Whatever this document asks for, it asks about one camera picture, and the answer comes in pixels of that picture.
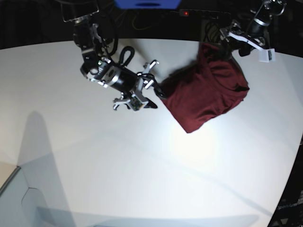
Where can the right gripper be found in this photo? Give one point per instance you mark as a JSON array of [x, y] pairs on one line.
[[130, 84]]

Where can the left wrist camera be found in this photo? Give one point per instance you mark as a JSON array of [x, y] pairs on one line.
[[266, 55]]

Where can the blue box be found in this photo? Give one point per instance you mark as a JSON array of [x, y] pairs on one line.
[[147, 4]]

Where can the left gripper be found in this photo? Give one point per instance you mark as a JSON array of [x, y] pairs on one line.
[[233, 37]]

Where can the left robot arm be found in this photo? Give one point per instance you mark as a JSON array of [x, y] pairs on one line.
[[265, 12]]

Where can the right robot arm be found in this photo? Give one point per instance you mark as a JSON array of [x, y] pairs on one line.
[[97, 51]]

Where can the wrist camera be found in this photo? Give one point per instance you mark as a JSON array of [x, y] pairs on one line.
[[135, 103], [266, 55]]

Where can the black power strip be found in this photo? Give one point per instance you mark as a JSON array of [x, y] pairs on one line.
[[204, 14]]

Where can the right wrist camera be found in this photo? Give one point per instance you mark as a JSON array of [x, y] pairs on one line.
[[135, 103]]

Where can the dark red t-shirt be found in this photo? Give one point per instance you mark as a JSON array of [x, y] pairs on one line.
[[207, 89]]

